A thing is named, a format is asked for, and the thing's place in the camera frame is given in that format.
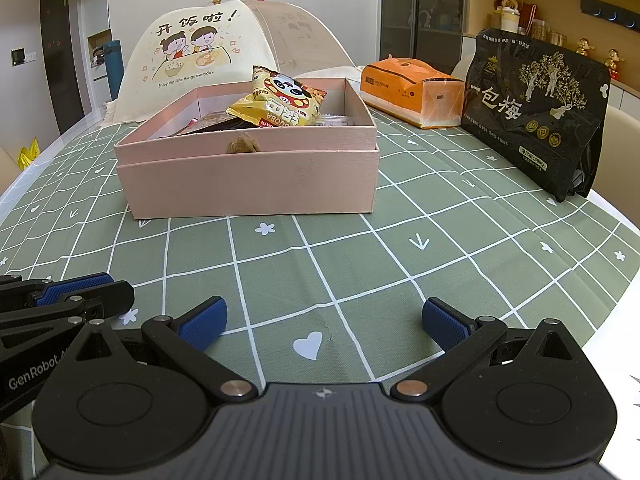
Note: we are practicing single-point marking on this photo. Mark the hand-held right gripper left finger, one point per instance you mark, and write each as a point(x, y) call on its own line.
point(202, 327)

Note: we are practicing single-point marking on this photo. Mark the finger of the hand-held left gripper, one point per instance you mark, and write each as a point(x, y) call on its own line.
point(20, 283)
point(75, 286)

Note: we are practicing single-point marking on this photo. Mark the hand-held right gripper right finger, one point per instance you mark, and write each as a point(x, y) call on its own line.
point(442, 322)

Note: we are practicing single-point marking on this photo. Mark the pink cardboard box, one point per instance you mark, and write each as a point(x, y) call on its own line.
point(250, 185)

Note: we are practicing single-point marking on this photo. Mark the beige snack packet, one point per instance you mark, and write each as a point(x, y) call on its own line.
point(242, 145)

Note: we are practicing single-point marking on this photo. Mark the dark brown snack packet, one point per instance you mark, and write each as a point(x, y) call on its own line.
point(215, 122)

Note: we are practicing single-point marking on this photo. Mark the small white snack packet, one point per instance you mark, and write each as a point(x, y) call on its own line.
point(335, 121)

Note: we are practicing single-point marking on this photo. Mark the yellow panda snack packet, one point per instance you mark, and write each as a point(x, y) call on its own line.
point(285, 100)

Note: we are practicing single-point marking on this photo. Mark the green checked tablecloth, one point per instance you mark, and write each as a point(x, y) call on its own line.
point(350, 260)

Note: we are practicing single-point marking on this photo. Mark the yellow crumpled bag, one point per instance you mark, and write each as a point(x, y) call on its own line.
point(29, 157)

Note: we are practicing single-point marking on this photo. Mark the blue insulated bottle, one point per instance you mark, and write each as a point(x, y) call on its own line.
point(114, 70)

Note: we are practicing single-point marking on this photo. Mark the dark door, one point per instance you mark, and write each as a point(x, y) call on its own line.
point(60, 60)

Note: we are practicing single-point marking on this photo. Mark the black gold-printed bag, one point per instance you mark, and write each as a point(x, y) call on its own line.
point(540, 110)

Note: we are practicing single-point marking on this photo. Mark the orange tissue pack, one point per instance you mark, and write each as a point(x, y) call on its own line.
point(400, 85)

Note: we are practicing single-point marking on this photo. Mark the cream mesh food cover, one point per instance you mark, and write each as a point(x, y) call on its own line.
point(190, 60)

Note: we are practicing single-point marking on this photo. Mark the beige chair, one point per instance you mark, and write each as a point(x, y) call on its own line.
point(622, 130)

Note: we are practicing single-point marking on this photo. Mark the glass storage jar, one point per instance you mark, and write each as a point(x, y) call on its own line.
point(538, 30)
point(558, 39)

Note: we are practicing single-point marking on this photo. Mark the small gold figurine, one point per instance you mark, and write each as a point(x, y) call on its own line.
point(582, 47)
point(613, 63)

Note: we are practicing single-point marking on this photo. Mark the white lidded bottle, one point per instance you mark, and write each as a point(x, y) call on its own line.
point(509, 20)

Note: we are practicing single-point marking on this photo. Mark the dark glass cabinet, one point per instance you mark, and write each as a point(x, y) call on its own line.
point(410, 0)

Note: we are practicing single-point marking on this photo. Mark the wall switch panel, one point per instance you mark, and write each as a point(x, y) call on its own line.
point(20, 56)

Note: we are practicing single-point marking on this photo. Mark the black wall rack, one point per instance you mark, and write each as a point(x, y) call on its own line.
point(607, 10)

